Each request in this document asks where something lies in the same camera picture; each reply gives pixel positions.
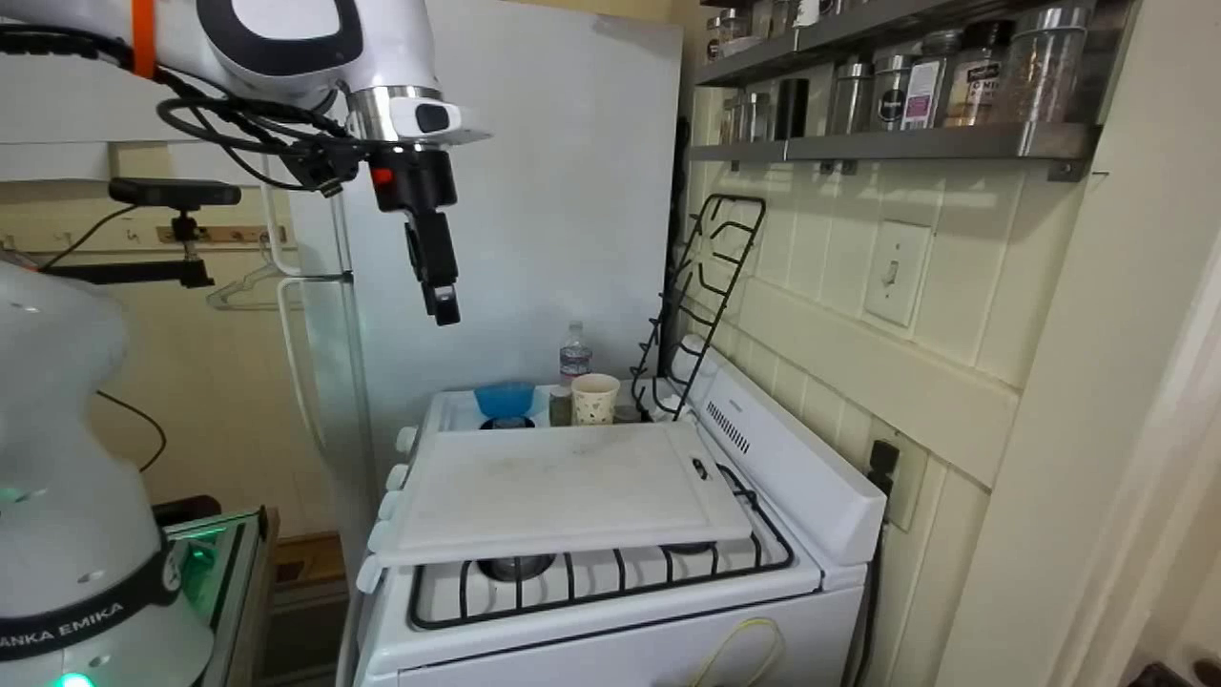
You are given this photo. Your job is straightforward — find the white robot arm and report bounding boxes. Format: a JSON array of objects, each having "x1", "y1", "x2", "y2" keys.
[{"x1": 0, "y1": 0, "x2": 470, "y2": 687}]

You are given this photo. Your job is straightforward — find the blue plastic bowl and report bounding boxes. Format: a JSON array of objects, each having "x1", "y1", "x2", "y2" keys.
[{"x1": 471, "y1": 381, "x2": 534, "y2": 423}]

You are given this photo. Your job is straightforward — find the white light switch plate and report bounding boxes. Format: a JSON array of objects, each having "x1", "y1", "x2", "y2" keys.
[{"x1": 866, "y1": 220, "x2": 932, "y2": 330}]

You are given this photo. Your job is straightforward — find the white paper cup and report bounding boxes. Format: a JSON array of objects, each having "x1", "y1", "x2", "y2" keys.
[{"x1": 572, "y1": 373, "x2": 620, "y2": 423}]

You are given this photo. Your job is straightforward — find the black front stove grate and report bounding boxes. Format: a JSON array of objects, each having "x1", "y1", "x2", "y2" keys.
[{"x1": 408, "y1": 536, "x2": 794, "y2": 631}]

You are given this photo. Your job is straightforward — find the clear plastic water bottle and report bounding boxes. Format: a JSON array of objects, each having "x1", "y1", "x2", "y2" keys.
[{"x1": 560, "y1": 321, "x2": 590, "y2": 381}]

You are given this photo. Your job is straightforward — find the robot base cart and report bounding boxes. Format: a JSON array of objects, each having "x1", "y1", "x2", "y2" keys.
[{"x1": 152, "y1": 495, "x2": 275, "y2": 687}]

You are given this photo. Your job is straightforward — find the metal spice rack shelf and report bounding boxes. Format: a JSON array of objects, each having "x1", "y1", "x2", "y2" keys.
[{"x1": 698, "y1": 0, "x2": 1138, "y2": 182}]

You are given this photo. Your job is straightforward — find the white plastic chopping board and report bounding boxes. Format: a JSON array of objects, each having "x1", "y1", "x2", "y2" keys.
[{"x1": 371, "y1": 423, "x2": 750, "y2": 564}]

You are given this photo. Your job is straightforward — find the black loose stove grate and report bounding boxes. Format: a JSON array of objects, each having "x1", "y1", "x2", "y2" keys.
[{"x1": 630, "y1": 192, "x2": 765, "y2": 419}]

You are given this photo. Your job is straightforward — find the spice jar with label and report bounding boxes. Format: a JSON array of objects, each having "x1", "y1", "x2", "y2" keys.
[{"x1": 899, "y1": 52, "x2": 951, "y2": 129}]

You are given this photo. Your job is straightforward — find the black wall plug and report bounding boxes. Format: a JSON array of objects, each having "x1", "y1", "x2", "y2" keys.
[{"x1": 871, "y1": 439, "x2": 899, "y2": 493}]

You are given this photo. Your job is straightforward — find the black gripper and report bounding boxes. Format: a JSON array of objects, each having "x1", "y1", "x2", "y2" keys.
[{"x1": 371, "y1": 146, "x2": 460, "y2": 325}]

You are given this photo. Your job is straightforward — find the white gas stove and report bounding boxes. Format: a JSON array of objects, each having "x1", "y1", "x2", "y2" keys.
[{"x1": 340, "y1": 354, "x2": 886, "y2": 687}]

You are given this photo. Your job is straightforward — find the large glass spice jar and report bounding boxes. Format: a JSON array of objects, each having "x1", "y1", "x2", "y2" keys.
[{"x1": 1005, "y1": 0, "x2": 1093, "y2": 121}]

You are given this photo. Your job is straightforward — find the black camera on stand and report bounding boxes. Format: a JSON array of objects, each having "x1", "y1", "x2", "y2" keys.
[{"x1": 43, "y1": 174, "x2": 239, "y2": 289}]

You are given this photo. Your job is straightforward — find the white refrigerator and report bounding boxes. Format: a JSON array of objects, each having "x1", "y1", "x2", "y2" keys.
[{"x1": 275, "y1": 0, "x2": 682, "y2": 536}]

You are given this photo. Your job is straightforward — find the small grey shaker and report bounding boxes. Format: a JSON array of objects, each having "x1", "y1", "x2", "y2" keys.
[{"x1": 549, "y1": 388, "x2": 572, "y2": 429}]

